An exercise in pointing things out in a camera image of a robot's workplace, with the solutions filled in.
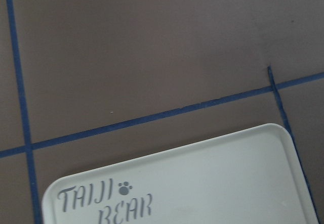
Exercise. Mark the white bear tray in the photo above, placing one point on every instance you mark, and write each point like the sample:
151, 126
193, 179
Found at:
250, 176

